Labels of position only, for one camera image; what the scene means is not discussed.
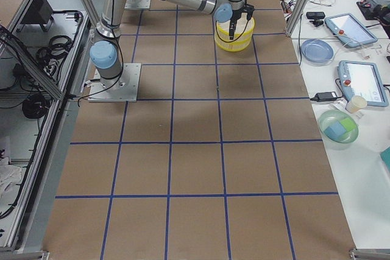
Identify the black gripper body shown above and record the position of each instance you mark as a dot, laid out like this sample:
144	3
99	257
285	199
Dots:
236	14

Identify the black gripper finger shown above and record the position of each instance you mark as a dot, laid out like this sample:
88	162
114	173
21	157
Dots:
231	33

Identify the black webcam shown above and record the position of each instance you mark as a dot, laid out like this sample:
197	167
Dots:
316	18

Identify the blue plate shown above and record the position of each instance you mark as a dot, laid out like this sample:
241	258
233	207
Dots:
317	51

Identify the black power adapter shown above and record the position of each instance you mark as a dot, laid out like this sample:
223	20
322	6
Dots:
328	96

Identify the far teach pendant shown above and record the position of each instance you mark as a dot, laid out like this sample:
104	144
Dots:
349	30

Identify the teach pendant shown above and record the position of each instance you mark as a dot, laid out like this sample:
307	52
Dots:
349	30
362	79

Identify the near teach pendant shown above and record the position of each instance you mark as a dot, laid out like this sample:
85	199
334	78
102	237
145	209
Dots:
362	79

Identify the paper cup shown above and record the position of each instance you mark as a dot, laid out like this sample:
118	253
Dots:
356	103

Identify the green bowl with sponges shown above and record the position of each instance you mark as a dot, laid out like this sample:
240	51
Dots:
338	129

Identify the white crumpled cloth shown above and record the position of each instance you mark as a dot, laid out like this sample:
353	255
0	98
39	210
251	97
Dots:
11	176

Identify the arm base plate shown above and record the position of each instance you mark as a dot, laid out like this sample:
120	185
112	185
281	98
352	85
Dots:
125	89

